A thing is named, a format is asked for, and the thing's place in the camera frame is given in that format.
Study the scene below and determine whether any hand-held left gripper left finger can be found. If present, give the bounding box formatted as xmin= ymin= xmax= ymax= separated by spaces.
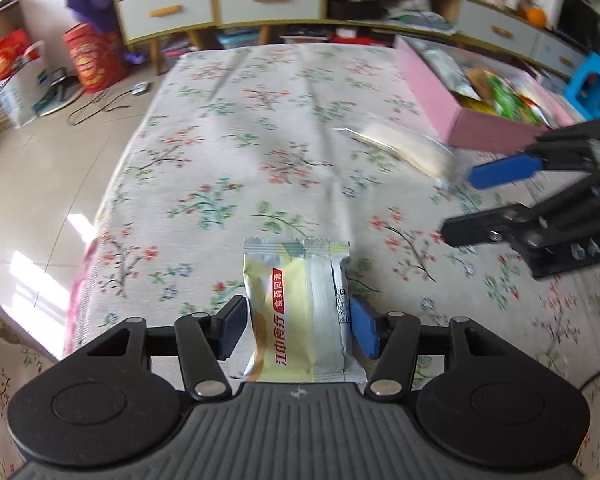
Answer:
xmin=75 ymin=295 xmax=249 ymax=402

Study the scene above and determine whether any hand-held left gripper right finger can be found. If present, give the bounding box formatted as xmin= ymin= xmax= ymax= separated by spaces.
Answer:
xmin=349 ymin=296 xmax=523 ymax=401

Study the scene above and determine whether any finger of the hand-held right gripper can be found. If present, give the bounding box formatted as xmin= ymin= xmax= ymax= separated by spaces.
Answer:
xmin=467 ymin=125 xmax=597 ymax=191
xmin=440 ymin=203 xmax=547 ymax=252

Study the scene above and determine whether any pink cardboard box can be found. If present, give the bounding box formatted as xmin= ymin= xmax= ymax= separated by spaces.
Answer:
xmin=392 ymin=35 xmax=578 ymax=155

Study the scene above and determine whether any pale yellow snack packet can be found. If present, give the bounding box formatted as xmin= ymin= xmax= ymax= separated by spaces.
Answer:
xmin=242 ymin=236 xmax=367 ymax=383

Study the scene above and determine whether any green snack packet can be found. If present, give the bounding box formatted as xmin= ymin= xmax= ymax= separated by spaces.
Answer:
xmin=484 ymin=71 xmax=543 ymax=126

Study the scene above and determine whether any orange snack packet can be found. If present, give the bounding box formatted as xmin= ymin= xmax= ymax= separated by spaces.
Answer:
xmin=467 ymin=67 xmax=491 ymax=101

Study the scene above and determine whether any long clear rice cracker packet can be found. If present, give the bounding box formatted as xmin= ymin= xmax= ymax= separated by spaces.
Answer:
xmin=331 ymin=119 xmax=463 ymax=183

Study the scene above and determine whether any grey snack packet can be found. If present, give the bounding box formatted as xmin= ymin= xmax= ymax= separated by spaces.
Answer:
xmin=422 ymin=47 xmax=476 ymax=97

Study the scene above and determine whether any blue plastic stool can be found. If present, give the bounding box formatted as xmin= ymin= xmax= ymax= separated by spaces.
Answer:
xmin=564 ymin=51 xmax=600 ymax=122

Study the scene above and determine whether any pile of papers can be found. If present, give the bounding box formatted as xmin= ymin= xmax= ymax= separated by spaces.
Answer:
xmin=385 ymin=0 xmax=453 ymax=31

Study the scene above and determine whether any red carton box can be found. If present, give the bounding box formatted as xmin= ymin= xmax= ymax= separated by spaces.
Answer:
xmin=330 ymin=30 xmax=376 ymax=43

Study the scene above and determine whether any black storage bag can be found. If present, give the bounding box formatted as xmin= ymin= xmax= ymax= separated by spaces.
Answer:
xmin=327 ymin=0 xmax=396 ymax=23

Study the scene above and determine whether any floral cushion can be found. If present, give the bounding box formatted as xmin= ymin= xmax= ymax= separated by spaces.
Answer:
xmin=0 ymin=287 xmax=61 ymax=480

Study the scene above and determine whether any blue-lid storage box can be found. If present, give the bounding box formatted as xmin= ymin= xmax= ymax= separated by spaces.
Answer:
xmin=217 ymin=30 xmax=261 ymax=51

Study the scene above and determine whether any red and gold gift bag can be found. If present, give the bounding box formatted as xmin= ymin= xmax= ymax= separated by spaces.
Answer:
xmin=62 ymin=22 xmax=128 ymax=93

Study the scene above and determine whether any white shopping bag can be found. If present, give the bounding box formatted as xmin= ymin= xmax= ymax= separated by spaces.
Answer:
xmin=0 ymin=42 xmax=48 ymax=128

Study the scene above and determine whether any wooden cabinet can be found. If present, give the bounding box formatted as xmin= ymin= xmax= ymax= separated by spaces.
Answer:
xmin=107 ymin=0 xmax=593 ymax=81

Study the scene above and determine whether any red shopping bag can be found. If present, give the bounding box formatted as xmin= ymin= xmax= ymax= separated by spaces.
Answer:
xmin=0 ymin=30 xmax=33 ymax=81

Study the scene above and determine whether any purple fabric object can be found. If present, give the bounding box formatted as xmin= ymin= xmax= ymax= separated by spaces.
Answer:
xmin=65 ymin=0 xmax=123 ymax=36

